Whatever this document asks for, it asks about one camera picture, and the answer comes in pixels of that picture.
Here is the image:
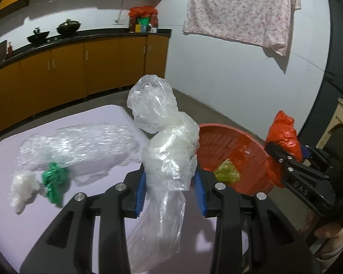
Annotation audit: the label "small red bag ball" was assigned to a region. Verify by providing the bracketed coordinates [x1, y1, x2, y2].
[265, 110, 303, 188]

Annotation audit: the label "shiny green plastic bag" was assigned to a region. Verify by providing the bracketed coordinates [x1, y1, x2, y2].
[41, 162, 69, 207]

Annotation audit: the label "white translucent plastic bag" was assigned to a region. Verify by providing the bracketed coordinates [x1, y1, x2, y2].
[10, 169, 41, 214]

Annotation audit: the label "green yellow printed bag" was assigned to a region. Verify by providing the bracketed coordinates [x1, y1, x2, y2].
[214, 159, 240, 184]

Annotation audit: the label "large bubble wrap sheet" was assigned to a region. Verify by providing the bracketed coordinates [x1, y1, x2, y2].
[16, 123, 141, 186]

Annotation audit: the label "clear plastic bag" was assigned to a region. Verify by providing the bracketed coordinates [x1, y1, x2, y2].
[127, 74, 199, 273]

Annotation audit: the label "red plastic trash basket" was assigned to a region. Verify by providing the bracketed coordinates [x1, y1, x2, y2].
[197, 123, 273, 195]

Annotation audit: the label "lower wooden kitchen cabinets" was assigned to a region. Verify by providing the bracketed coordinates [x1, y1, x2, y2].
[0, 34, 170, 133]

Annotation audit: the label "person's right hand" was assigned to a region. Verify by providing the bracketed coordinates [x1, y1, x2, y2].
[314, 223, 343, 273]

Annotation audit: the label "lilac quilted tablecloth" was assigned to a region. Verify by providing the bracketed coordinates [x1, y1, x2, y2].
[0, 104, 250, 273]

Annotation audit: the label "cream wooden furniture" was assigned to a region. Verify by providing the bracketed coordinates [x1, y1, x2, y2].
[316, 98, 343, 149]

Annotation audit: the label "pink floral hanging cloth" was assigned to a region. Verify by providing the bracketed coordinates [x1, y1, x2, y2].
[183, 0, 301, 56]

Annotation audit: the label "red bottle on counter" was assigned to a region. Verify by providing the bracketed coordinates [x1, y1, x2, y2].
[7, 42, 13, 59]

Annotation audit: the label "black countertop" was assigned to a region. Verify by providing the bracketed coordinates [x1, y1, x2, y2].
[0, 28, 172, 69]

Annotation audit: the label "black lidded pot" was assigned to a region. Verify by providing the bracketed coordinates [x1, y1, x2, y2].
[56, 18, 81, 37]

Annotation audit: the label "red bag over condiments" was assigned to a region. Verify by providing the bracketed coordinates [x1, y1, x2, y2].
[128, 6, 158, 18]

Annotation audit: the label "black wok with handle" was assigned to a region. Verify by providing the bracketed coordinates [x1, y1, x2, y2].
[27, 27, 50, 45]

